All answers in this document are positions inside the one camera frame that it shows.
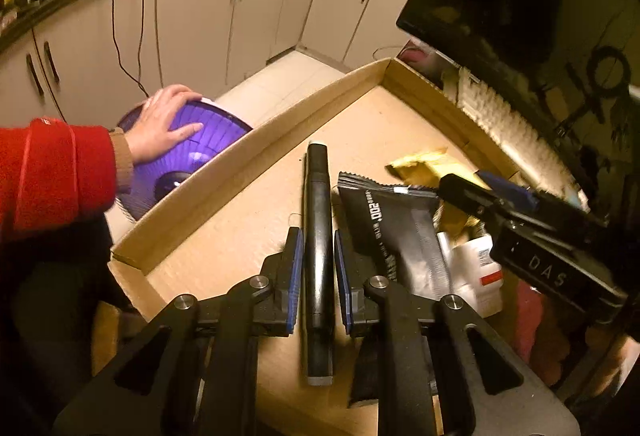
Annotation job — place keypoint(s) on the white keyboard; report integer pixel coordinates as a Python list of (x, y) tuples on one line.
[(537, 162)]

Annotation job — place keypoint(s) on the black monitor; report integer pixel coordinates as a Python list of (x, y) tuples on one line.
[(569, 67)]

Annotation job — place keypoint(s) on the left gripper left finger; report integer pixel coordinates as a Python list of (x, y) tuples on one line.
[(192, 370)]

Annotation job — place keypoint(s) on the white pill bottle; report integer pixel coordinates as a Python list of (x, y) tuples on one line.
[(475, 276)]

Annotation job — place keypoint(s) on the lower kitchen cabinets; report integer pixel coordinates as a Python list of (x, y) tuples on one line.
[(90, 61)]

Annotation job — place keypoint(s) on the black marker pen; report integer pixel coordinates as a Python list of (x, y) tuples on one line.
[(319, 303)]

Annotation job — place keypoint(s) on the person's bare hand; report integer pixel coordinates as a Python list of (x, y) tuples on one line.
[(152, 135)]

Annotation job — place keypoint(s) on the gold foil snack packet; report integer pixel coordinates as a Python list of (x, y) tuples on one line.
[(425, 169)]

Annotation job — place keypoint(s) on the black foil snack packet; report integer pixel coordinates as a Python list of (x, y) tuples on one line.
[(388, 231)]

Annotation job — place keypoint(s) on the cardboard tray box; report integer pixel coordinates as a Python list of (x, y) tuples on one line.
[(221, 223)]

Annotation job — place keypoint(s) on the red sleeve forearm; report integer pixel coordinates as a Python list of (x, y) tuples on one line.
[(54, 174)]

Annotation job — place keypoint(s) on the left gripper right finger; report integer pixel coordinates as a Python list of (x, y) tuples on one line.
[(441, 368)]

